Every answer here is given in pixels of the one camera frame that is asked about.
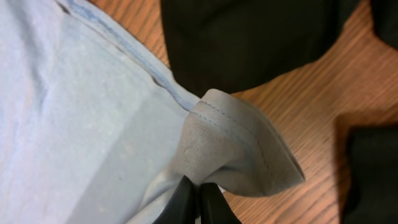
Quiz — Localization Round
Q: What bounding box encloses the black crumpled garment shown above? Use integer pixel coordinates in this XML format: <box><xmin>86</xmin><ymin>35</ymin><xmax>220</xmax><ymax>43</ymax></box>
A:
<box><xmin>161</xmin><ymin>0</ymin><xmax>397</xmax><ymax>223</ymax></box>

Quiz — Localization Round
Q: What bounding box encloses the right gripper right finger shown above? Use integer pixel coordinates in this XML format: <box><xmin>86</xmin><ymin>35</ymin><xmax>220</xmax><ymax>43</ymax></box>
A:
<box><xmin>199</xmin><ymin>183</ymin><xmax>242</xmax><ymax>224</ymax></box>

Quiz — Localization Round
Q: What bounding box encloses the light blue printed t-shirt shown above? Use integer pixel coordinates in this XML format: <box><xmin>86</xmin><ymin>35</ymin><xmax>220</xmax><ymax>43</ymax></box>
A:
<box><xmin>1</xmin><ymin>1</ymin><xmax>305</xmax><ymax>223</ymax></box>

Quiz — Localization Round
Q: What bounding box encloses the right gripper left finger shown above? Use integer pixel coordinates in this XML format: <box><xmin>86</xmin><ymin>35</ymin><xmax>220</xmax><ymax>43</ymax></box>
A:
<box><xmin>154</xmin><ymin>176</ymin><xmax>197</xmax><ymax>224</ymax></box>

